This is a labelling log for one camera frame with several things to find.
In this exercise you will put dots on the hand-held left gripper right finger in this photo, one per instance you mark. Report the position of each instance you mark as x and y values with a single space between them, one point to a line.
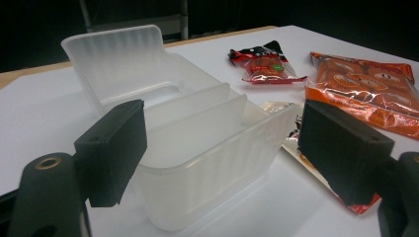
342 154

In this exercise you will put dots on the small red black snack packet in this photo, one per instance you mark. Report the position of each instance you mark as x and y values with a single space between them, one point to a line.
267 65

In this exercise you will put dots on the clear plastic divided container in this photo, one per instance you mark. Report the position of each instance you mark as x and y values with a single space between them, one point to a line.
197 131

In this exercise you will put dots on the large orange seasoning packet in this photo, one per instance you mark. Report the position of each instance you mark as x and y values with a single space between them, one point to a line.
362 85

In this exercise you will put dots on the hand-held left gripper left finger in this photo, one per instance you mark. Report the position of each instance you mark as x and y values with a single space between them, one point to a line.
112 151

